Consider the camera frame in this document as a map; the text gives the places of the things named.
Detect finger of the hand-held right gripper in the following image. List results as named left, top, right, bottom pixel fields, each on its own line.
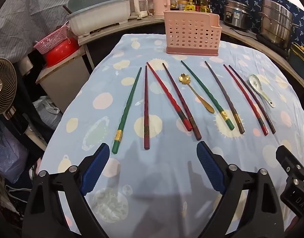
left=276, top=145, right=304, bottom=179

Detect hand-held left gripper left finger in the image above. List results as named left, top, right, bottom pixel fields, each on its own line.
left=22, top=143, right=110, bottom=238

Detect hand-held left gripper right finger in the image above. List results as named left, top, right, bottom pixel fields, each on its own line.
left=197, top=141, right=291, bottom=238

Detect gold flower spoon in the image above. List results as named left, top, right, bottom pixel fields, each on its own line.
left=178, top=73, right=215, bottom=114

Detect purple brown chopstick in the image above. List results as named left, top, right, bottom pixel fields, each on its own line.
left=204, top=61, right=245, bottom=134

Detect dark purple chopstick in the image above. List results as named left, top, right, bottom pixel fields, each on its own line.
left=228, top=65, right=277, bottom=135

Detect green chopstick gold band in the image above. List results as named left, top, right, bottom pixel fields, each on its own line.
left=181, top=60, right=235, bottom=131
left=112, top=67, right=142, bottom=154

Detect dark red chopstick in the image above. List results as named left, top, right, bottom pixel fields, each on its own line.
left=143, top=65, right=150, bottom=150

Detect white ceramic spoon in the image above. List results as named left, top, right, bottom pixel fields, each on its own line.
left=248, top=74, right=276, bottom=108

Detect pink perforated utensil basket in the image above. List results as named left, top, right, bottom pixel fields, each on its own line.
left=163, top=10, right=222, bottom=56

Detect blue printed tablecloth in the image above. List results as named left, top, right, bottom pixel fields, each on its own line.
left=38, top=33, right=304, bottom=238

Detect grey plastic bag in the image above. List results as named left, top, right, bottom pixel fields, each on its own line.
left=32, top=96, right=62, bottom=130

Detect white cabinet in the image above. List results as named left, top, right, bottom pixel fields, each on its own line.
left=35, top=48, right=91, bottom=114

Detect blue plastic bag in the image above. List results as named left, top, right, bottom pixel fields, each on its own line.
left=0, top=116, right=29, bottom=184

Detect dark green container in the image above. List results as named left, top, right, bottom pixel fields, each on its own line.
left=288, top=42, right=304, bottom=68

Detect black induction cooker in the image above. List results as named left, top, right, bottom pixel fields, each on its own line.
left=255, top=33, right=292, bottom=58

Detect red plastic basin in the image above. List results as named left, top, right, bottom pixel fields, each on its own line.
left=44, top=38, right=80, bottom=68

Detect round electric fan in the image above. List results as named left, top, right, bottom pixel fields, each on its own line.
left=0, top=58, right=18, bottom=116

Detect steel steamer pot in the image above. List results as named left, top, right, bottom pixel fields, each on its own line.
left=258, top=0, right=300, bottom=49

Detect small pink plastic basket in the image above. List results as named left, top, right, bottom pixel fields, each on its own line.
left=33, top=26, right=69, bottom=54

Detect white dish box grey lid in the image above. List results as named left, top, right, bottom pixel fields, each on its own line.
left=66, top=0, right=131, bottom=36

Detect steel rice cooker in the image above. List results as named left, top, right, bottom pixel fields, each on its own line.
left=222, top=0, right=253, bottom=31

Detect cooking oil bottle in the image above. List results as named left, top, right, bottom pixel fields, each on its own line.
left=200, top=0, right=212, bottom=13

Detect white electric kettle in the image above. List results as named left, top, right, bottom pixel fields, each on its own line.
left=129, top=0, right=149, bottom=18

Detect pink electric kettle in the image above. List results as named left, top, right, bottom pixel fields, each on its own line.
left=152, top=0, right=171, bottom=15

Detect grey striped cloth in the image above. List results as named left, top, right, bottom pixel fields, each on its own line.
left=0, top=0, right=77, bottom=58

